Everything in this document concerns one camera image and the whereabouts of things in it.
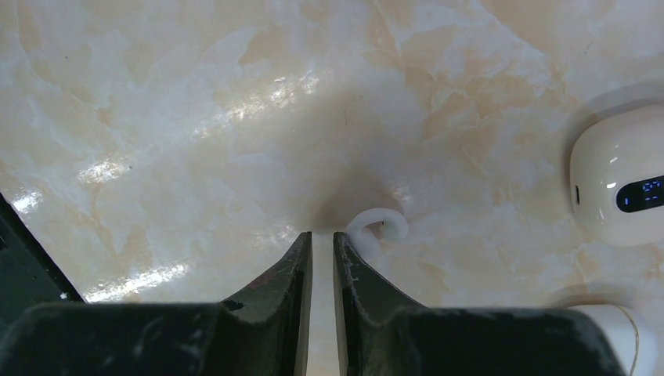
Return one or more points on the beige charging case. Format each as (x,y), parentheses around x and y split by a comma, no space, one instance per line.
(616,178)

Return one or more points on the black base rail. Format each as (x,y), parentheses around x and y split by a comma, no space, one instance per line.
(29,277)

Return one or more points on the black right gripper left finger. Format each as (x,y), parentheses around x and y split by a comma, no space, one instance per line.
(262,329)

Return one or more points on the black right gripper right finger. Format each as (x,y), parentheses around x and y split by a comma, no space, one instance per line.
(383,331)

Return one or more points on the white clip earbud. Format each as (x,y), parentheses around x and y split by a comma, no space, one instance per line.
(370,227)

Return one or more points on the white charging case gold trim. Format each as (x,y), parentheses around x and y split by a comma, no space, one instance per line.
(634,341)

